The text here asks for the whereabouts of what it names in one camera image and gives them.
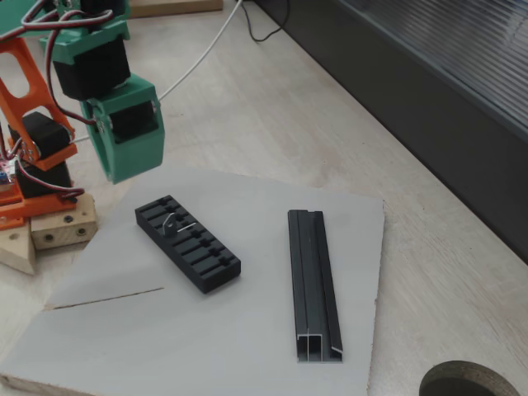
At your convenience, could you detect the orange 3D-printed circuit board mount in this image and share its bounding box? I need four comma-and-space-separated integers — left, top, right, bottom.
0, 187, 26, 230

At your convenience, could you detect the wooden base block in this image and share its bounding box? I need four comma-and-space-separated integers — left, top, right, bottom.
31, 193, 98, 251

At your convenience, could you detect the small bent metal pin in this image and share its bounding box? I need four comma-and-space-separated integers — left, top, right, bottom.
162, 212, 195, 238

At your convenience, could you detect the gripper servo wire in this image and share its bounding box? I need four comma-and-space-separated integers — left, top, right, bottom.
44, 28, 102, 127

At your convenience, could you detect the black slotted rack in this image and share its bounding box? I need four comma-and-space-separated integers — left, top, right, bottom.
134, 194, 243, 295

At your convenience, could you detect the grey plywood board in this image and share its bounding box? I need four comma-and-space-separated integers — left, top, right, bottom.
0, 167, 387, 396

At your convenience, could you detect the black power cable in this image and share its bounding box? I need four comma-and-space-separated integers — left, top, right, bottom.
241, 0, 290, 42

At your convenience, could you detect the wrist servo wire bundle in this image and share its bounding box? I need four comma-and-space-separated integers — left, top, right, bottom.
20, 0, 115, 33

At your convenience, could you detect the base servo wire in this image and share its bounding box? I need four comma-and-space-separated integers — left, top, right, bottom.
16, 160, 86, 204

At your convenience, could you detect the black aluminium profile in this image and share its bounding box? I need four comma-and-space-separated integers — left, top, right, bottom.
287, 209, 346, 364

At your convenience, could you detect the striped window glass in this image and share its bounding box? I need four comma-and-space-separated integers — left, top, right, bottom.
337, 0, 528, 129

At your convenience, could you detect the wooden plank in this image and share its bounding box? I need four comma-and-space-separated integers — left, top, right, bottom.
0, 218, 38, 276

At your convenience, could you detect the red controller board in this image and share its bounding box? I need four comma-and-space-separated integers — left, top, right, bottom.
0, 158, 17, 191

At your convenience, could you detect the light wooden board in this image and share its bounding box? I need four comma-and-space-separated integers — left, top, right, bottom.
130, 0, 224, 18

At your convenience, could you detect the white usb cable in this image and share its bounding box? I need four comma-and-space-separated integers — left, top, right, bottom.
73, 0, 244, 144

